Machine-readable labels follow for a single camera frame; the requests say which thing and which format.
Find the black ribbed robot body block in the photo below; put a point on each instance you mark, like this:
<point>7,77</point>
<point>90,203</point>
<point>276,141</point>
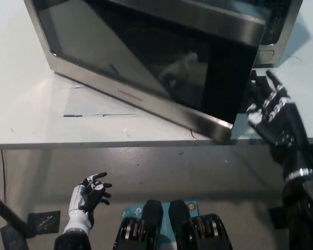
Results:
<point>141,231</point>

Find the black diagonal bar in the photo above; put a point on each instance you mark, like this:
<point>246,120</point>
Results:
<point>5,211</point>

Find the black robot feet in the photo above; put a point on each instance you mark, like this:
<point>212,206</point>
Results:
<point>200,231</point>

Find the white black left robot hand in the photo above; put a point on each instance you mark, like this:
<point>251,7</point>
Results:
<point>77,217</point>

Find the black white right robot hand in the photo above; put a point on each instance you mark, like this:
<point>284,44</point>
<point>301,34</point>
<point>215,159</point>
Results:
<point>284,125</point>

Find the stainless steel microwave oven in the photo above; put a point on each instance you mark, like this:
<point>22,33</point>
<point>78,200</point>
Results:
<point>146,65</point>

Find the teal robot body top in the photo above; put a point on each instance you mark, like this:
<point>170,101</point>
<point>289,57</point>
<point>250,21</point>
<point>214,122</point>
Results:
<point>133,209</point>

